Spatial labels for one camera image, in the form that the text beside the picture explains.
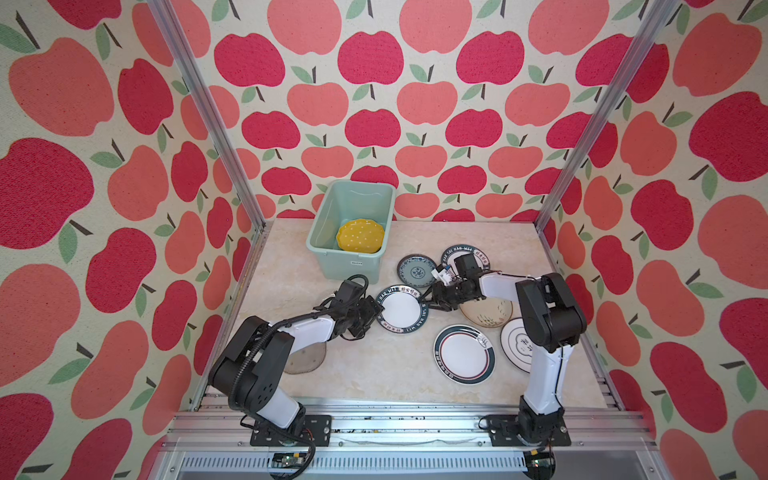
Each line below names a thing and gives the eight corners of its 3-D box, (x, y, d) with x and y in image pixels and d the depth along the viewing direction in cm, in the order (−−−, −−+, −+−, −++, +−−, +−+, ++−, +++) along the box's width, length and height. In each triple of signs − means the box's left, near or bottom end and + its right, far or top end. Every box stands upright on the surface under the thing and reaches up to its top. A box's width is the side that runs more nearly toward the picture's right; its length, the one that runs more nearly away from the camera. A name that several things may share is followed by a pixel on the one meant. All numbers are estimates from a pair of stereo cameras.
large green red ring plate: (436, 384, 84) (437, 382, 82) (430, 327, 95) (431, 324, 93) (499, 384, 84) (502, 382, 82) (486, 327, 95) (487, 324, 93)
